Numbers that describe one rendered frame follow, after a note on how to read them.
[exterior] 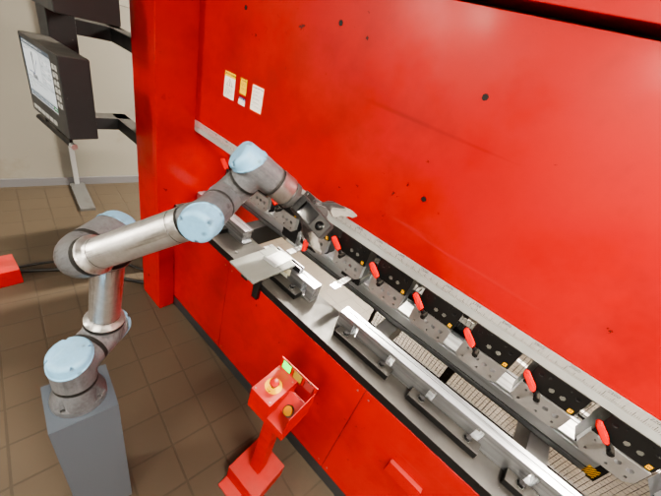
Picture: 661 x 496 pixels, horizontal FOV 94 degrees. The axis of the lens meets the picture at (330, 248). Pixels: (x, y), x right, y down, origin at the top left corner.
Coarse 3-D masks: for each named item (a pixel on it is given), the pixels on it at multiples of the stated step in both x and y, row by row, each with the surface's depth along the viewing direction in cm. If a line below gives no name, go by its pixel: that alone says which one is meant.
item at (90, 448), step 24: (48, 384) 104; (48, 408) 98; (96, 408) 102; (48, 432) 93; (72, 432) 99; (96, 432) 106; (120, 432) 114; (72, 456) 105; (96, 456) 113; (120, 456) 122; (72, 480) 112; (96, 480) 122; (120, 480) 132
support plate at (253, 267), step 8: (272, 248) 164; (248, 256) 153; (256, 256) 155; (232, 264) 145; (240, 264) 146; (248, 264) 148; (256, 264) 150; (264, 264) 151; (288, 264) 157; (240, 272) 143; (248, 272) 143; (256, 272) 145; (264, 272) 146; (272, 272) 148; (280, 272) 151; (256, 280) 140
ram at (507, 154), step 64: (256, 0) 126; (320, 0) 108; (384, 0) 95; (448, 0) 85; (256, 64) 135; (320, 64) 115; (384, 64) 100; (448, 64) 89; (512, 64) 79; (576, 64) 72; (640, 64) 66; (256, 128) 146; (320, 128) 123; (384, 128) 106; (448, 128) 93; (512, 128) 83; (576, 128) 75; (640, 128) 68; (320, 192) 131; (384, 192) 112; (448, 192) 98; (512, 192) 87; (576, 192) 78; (640, 192) 71; (384, 256) 120; (448, 256) 103; (512, 256) 91; (576, 256) 82; (640, 256) 74; (512, 320) 96; (576, 320) 85; (640, 320) 77; (576, 384) 89; (640, 384) 80
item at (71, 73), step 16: (32, 32) 151; (48, 48) 135; (64, 48) 143; (64, 64) 133; (80, 64) 137; (64, 80) 136; (80, 80) 140; (32, 96) 162; (64, 96) 139; (80, 96) 143; (48, 112) 155; (64, 112) 143; (80, 112) 146; (64, 128) 149; (80, 128) 149; (96, 128) 155
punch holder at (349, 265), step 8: (344, 232) 129; (344, 240) 130; (352, 240) 127; (344, 248) 131; (352, 248) 128; (360, 248) 125; (368, 248) 123; (336, 256) 134; (344, 256) 131; (352, 256) 129; (360, 256) 127; (368, 256) 124; (376, 256) 131; (336, 264) 135; (344, 264) 133; (352, 264) 130; (360, 264) 128; (368, 264) 129; (344, 272) 134; (352, 272) 131; (360, 272) 128; (368, 272) 136
